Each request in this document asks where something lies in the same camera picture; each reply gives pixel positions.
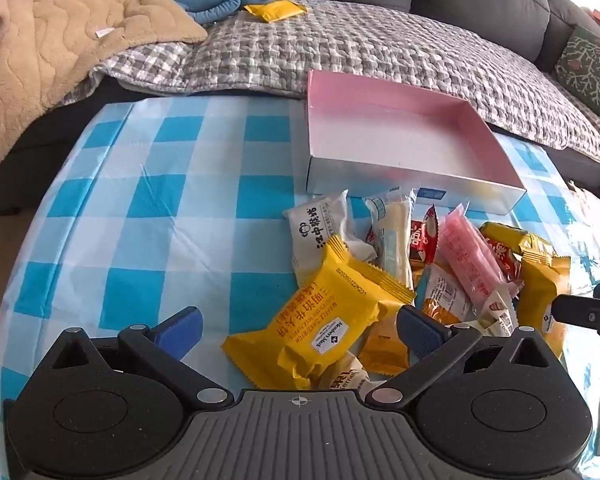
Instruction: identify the green patterned cushion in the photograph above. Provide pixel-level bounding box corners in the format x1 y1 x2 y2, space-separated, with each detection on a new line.
554 25 600 136

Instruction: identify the large yellow waffle packet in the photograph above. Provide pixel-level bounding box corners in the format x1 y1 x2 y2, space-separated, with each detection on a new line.
222 235 416 391

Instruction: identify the pink crispy bar packet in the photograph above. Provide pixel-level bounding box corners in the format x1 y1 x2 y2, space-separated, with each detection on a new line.
436 203 523 308

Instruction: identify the white nut packet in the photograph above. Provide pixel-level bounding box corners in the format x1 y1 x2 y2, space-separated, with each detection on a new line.
317 351 383 393
472 287 521 338

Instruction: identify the white cream cake packet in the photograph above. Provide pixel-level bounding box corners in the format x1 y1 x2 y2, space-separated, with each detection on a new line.
414 262 473 326

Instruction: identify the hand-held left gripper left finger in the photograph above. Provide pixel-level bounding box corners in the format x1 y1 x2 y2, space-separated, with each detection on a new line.
45 306 236 407

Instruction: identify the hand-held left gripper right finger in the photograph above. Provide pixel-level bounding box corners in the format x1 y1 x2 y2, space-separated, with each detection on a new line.
364 305 561 408

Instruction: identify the flat yellow snack packet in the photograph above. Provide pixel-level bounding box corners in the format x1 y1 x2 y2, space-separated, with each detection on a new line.
243 0 308 24

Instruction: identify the pink cardboard box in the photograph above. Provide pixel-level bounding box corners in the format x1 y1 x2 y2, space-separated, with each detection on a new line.
306 70 527 216

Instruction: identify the small orange snack packet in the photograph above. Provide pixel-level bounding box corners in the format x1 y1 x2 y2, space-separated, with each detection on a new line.
357 317 411 377

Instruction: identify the long clear white-bar packet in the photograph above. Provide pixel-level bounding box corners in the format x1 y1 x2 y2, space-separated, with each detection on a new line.
362 186 417 291

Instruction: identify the white dark-print snack packet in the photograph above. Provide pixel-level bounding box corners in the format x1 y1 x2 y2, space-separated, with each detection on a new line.
283 190 378 286

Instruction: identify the blue white checked tablecloth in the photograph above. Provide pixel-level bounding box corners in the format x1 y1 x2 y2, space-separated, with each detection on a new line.
0 94 600 480

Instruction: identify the grey checked quilt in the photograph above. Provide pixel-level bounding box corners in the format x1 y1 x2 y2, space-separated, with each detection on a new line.
87 0 600 171

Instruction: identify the beige fleece robe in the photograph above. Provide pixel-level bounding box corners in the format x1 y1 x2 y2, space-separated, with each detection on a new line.
0 0 208 183

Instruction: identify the red white snack packet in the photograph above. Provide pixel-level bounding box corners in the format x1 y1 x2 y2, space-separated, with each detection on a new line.
409 203 441 266

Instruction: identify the yellow red-label snack packet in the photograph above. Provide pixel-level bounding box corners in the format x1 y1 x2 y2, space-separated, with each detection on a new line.
479 221 528 283

